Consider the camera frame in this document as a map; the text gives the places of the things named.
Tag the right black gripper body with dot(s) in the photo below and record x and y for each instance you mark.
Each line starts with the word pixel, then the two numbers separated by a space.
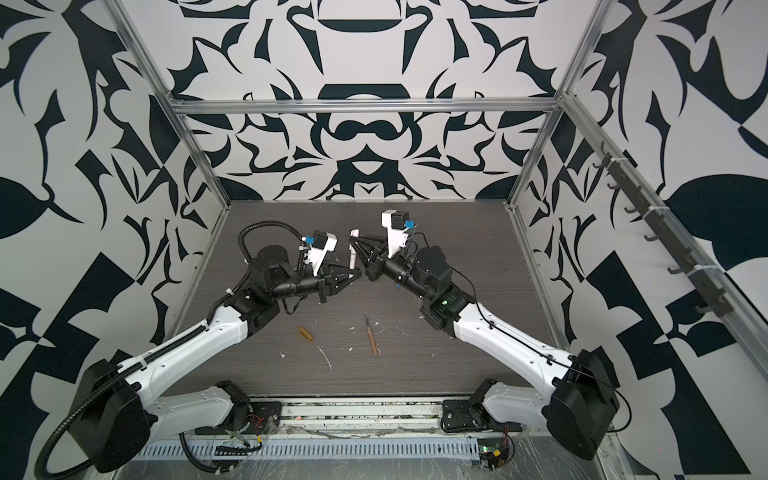
pixel 403 272

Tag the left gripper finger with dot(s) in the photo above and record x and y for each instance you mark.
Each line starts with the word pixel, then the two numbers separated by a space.
pixel 343 273
pixel 337 283

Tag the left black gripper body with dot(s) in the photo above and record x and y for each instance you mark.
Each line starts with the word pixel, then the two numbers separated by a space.
pixel 285 291

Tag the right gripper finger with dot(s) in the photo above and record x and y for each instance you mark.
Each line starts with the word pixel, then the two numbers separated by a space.
pixel 367 256
pixel 369 241

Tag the pink pen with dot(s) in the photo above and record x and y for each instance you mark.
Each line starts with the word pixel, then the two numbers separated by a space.
pixel 354 234

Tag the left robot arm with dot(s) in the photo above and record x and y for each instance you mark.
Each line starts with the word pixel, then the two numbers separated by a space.
pixel 273 252

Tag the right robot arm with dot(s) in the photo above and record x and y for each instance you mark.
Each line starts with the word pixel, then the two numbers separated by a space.
pixel 546 368

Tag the orange pen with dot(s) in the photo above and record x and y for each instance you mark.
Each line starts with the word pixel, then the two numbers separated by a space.
pixel 371 336

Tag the white paper strip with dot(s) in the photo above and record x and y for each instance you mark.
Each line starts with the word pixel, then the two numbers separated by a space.
pixel 325 357

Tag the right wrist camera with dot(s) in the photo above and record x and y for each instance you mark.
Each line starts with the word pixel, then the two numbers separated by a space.
pixel 399 228

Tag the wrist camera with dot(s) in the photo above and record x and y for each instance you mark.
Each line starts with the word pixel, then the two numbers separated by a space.
pixel 399 228
pixel 316 247

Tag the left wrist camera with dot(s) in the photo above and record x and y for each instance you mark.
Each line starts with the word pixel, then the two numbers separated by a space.
pixel 316 247

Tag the aluminium front rail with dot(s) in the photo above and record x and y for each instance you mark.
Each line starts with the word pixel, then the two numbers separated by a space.
pixel 360 414

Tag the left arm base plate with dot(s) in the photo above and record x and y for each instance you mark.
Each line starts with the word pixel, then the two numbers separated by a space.
pixel 260 417

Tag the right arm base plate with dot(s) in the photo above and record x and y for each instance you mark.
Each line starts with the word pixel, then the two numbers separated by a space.
pixel 464 416

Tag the white cable duct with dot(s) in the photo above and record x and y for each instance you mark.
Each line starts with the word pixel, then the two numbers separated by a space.
pixel 342 449

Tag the wall hook rack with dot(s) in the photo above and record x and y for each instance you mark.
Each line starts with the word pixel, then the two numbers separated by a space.
pixel 659 250

